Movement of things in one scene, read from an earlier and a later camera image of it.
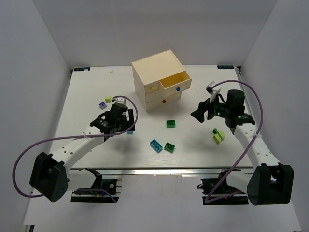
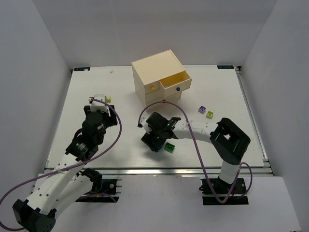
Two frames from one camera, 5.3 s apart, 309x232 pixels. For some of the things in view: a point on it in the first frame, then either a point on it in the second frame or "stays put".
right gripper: x=206 y=108 → x=149 y=141
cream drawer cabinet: x=159 y=79 stays put
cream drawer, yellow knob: x=152 y=87 stays put
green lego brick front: x=169 y=147 stays put
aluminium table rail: x=159 y=170 stays put
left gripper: x=130 y=118 → x=112 y=116
